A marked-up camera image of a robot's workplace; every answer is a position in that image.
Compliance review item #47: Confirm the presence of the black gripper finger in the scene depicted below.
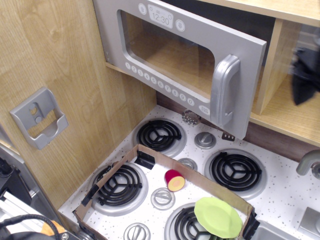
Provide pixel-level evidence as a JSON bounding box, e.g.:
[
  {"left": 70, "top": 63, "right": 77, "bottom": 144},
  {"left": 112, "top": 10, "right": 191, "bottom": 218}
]
[{"left": 292, "top": 74, "right": 316, "bottom": 105}]

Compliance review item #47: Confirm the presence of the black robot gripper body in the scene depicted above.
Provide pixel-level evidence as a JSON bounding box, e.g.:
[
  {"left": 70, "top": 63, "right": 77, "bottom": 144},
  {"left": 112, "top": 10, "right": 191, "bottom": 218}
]
[{"left": 293, "top": 47, "right": 320, "bottom": 80}]

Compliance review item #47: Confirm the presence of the grey toy microwave door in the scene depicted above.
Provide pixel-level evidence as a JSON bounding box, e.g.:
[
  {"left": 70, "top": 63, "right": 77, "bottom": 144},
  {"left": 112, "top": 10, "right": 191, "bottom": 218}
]
[{"left": 93, "top": 0, "right": 274, "bottom": 139}]

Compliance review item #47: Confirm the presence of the grey toy faucet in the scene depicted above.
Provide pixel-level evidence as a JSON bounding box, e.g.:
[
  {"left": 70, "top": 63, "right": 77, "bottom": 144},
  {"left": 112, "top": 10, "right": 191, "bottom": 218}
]
[{"left": 296, "top": 150, "right": 320, "bottom": 180}]

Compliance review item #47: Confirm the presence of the hanging metal spatula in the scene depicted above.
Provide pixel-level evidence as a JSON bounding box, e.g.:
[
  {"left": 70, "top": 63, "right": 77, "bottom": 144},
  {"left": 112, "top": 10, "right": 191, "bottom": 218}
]
[{"left": 221, "top": 131, "right": 236, "bottom": 142}]

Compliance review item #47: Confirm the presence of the back right black burner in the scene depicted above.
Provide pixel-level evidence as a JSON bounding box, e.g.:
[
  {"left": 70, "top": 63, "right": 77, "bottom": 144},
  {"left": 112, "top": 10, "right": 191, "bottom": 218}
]
[{"left": 205, "top": 149, "right": 263, "bottom": 192}]

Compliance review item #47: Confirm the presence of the black burner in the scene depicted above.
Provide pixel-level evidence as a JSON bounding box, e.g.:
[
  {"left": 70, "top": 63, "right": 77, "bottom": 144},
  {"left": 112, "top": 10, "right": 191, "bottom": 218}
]
[
  {"left": 96, "top": 164, "right": 144, "bottom": 207},
  {"left": 171, "top": 206, "right": 219, "bottom": 240},
  {"left": 135, "top": 119, "right": 182, "bottom": 152},
  {"left": 205, "top": 149, "right": 263, "bottom": 192}
]

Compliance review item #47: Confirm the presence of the grey stove knob back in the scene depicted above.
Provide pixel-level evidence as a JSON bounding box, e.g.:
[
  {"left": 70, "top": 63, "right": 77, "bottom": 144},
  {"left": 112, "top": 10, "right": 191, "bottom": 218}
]
[{"left": 194, "top": 132, "right": 217, "bottom": 149}]

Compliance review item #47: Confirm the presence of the grey stove knob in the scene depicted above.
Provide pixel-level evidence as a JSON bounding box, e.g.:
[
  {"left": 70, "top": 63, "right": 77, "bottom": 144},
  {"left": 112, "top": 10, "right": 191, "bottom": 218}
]
[
  {"left": 123, "top": 222, "right": 151, "bottom": 240},
  {"left": 194, "top": 132, "right": 217, "bottom": 149},
  {"left": 150, "top": 187, "right": 176, "bottom": 210},
  {"left": 178, "top": 158, "right": 198, "bottom": 171}
]

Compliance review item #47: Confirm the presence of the hanging metal strainer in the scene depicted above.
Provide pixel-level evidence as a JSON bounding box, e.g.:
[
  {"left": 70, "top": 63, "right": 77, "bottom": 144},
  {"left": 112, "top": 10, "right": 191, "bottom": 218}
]
[{"left": 181, "top": 109, "right": 202, "bottom": 126}]

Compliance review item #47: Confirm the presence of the grey toy sink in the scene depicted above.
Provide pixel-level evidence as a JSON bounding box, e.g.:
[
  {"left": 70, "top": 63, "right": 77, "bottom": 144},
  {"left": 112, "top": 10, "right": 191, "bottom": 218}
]
[{"left": 252, "top": 206, "right": 320, "bottom": 240}]

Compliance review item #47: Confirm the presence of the grey stove knob middle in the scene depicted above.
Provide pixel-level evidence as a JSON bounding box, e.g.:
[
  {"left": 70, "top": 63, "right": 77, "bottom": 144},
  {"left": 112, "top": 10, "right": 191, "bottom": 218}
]
[{"left": 178, "top": 158, "right": 198, "bottom": 171}]

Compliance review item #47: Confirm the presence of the back left black burner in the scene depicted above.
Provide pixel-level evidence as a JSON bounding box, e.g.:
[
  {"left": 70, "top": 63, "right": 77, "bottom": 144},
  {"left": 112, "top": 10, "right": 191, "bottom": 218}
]
[{"left": 135, "top": 119, "right": 182, "bottom": 152}]

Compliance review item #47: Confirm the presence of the green toy plate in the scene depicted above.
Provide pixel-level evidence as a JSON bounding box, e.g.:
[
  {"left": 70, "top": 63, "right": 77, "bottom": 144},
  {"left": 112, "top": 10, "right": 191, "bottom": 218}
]
[{"left": 194, "top": 197, "right": 243, "bottom": 239}]

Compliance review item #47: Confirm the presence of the red yellow toy fruit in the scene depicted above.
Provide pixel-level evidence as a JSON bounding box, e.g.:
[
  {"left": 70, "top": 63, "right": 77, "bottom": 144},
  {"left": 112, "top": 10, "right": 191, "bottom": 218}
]
[{"left": 164, "top": 169, "right": 186, "bottom": 192}]

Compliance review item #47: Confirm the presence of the grey stove knob center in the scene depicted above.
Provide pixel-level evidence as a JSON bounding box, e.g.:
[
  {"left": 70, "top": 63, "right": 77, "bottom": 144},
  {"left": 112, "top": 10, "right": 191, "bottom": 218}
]
[{"left": 150, "top": 187, "right": 176, "bottom": 210}]

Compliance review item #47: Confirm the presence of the front right black burner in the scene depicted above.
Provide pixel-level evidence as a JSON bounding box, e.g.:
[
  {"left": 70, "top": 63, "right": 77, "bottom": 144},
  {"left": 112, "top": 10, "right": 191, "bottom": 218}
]
[{"left": 171, "top": 206, "right": 219, "bottom": 240}]

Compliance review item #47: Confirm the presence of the front left black burner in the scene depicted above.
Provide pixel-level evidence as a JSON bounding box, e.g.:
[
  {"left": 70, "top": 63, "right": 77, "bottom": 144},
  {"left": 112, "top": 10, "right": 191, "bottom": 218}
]
[{"left": 96, "top": 164, "right": 144, "bottom": 207}]

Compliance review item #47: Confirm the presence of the grey stove knob front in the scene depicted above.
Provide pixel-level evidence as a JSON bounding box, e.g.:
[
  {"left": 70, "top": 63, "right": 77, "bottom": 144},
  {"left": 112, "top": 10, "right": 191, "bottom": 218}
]
[{"left": 123, "top": 222, "right": 151, "bottom": 240}]

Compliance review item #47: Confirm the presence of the orange object bottom left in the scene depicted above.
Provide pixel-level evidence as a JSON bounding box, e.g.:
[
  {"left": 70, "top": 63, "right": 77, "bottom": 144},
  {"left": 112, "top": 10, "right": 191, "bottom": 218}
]
[{"left": 40, "top": 220, "right": 66, "bottom": 236}]

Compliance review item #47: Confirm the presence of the brown cardboard box frame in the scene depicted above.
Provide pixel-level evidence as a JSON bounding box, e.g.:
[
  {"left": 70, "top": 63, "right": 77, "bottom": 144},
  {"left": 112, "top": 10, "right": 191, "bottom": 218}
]
[{"left": 73, "top": 144, "right": 259, "bottom": 240}]

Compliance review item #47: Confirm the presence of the grey wall phone holder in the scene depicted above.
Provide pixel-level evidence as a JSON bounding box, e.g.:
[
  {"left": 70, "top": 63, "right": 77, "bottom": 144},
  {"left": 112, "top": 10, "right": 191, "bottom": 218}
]
[{"left": 9, "top": 87, "right": 69, "bottom": 150}]

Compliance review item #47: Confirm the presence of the black cable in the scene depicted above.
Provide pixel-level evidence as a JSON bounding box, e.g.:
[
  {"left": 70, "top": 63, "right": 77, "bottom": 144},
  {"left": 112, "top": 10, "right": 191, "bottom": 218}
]
[{"left": 0, "top": 213, "right": 61, "bottom": 240}]

